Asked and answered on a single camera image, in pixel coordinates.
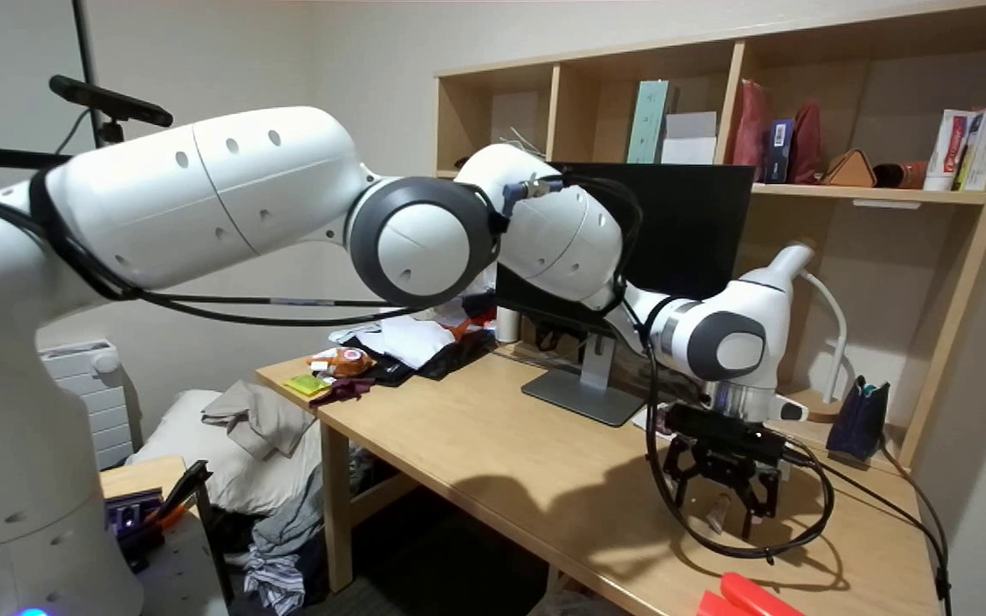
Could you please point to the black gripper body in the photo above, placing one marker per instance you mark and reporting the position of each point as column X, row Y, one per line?
column 735, row 475

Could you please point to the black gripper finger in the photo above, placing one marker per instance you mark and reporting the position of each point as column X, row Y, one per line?
column 705, row 515
column 761, row 515

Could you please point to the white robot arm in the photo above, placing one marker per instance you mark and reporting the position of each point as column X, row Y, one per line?
column 230, row 192

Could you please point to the dark blue pen holder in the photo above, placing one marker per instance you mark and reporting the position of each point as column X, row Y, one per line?
column 856, row 426

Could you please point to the grey monitor stand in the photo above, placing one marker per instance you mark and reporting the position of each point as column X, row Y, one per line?
column 585, row 396

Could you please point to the white desk lamp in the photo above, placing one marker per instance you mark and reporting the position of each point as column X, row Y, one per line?
column 830, row 330

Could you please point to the black computer monitor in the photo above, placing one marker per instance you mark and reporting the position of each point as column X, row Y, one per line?
column 686, row 229

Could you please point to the white cylinder cup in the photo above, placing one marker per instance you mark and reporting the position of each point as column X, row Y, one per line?
column 504, row 326

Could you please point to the black plastic mailer bag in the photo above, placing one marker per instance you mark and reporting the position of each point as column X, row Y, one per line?
column 452, row 356

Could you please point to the brown triangular object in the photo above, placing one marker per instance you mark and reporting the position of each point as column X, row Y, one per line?
column 851, row 172

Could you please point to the small blue box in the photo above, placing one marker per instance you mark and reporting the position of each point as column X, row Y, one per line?
column 781, row 150

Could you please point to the dark red pouch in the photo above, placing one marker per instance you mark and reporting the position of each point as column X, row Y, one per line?
column 810, row 142

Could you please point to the small black object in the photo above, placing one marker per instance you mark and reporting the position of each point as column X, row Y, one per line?
column 899, row 176

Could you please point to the teal book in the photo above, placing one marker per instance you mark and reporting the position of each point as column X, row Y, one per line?
column 650, row 120

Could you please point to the purple cloth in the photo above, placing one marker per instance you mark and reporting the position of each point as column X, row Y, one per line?
column 354, row 392

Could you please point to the white red printed box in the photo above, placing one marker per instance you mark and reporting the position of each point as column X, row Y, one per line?
column 966, row 150

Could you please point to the wooden shelf unit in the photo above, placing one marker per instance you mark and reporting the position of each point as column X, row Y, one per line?
column 856, row 80

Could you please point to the grey white clothes heap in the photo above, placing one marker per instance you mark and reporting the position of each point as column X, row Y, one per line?
column 256, row 457

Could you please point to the purple tools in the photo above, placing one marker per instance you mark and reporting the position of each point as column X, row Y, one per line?
column 128, row 518

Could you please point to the wooden box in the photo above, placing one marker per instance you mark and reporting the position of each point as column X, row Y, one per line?
column 128, row 482

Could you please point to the white radiator heater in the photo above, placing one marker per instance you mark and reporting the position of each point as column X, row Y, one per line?
column 101, row 397

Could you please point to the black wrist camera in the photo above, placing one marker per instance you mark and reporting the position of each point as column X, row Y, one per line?
column 729, row 434

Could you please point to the black camera on stand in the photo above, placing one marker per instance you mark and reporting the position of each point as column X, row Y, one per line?
column 112, row 102

